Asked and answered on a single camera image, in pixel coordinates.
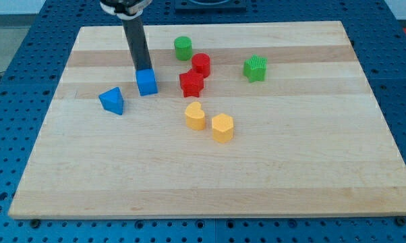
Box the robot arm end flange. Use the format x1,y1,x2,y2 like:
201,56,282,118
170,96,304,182
100,0,152,20

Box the yellow heart block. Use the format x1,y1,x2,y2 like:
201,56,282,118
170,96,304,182
184,101,206,130

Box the yellow hexagon block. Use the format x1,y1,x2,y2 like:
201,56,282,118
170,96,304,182
211,113,234,143

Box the red star block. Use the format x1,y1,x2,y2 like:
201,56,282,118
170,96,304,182
179,70,204,97

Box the wooden board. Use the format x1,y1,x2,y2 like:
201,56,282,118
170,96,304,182
8,21,406,219

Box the red cylinder block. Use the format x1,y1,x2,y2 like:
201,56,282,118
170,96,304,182
192,53,210,78

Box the blue cube block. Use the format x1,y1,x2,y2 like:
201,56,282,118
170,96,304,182
136,68,158,96

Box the green star block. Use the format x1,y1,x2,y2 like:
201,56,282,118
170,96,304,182
243,55,268,83

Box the green cylinder block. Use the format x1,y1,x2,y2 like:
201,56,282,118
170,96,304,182
173,36,193,61

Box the blue triangle block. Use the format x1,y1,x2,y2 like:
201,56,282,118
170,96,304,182
98,87,123,115

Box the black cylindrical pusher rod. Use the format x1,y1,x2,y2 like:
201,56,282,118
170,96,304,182
122,17,152,71

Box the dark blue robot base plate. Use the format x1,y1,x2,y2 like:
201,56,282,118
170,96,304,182
173,0,248,12

